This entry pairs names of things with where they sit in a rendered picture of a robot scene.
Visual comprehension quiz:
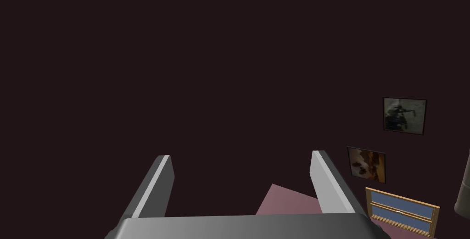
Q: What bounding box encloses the grey-green framed wall picture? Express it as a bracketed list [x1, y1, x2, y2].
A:
[382, 97, 428, 136]

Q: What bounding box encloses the wooden framed window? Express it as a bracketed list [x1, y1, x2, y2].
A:
[365, 187, 441, 238]

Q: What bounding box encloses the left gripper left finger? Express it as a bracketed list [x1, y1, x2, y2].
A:
[126, 154, 175, 219]

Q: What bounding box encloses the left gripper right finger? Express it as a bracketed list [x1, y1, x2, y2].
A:
[309, 150, 365, 215]

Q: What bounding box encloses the brown framed wall picture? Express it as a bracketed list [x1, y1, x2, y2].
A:
[347, 146, 386, 184]

